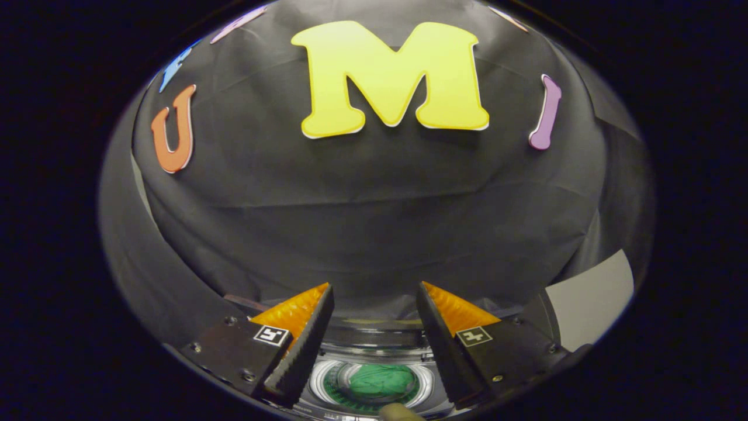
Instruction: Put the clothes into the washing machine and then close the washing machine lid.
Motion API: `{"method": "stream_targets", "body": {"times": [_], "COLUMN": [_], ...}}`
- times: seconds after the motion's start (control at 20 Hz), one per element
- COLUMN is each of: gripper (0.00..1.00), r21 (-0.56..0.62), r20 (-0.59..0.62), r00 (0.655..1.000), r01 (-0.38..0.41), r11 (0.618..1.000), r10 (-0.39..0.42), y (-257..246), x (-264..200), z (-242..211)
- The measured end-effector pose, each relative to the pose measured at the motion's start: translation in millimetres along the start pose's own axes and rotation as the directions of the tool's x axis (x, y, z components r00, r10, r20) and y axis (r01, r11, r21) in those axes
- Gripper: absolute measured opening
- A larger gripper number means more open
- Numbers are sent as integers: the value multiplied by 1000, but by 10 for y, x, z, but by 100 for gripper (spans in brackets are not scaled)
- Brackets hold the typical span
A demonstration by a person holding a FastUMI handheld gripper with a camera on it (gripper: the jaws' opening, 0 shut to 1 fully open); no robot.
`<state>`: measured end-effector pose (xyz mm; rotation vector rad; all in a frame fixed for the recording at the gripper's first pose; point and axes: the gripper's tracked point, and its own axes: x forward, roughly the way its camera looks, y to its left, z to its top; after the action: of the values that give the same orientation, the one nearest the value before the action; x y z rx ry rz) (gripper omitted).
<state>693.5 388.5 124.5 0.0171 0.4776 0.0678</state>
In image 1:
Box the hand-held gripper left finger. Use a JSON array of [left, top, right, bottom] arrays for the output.
[[178, 282, 335, 409]]

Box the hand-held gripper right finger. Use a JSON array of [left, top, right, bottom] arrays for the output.
[[416, 281, 571, 410]]

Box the green shirt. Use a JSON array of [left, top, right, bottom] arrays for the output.
[[349, 364, 417, 399]]

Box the grey washing machine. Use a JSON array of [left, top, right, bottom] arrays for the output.
[[294, 316, 463, 420]]

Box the beige cabinet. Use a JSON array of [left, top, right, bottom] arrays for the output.
[[543, 249, 635, 352]]

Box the black backdrop cloth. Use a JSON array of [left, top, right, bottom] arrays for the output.
[[96, 0, 655, 351]]

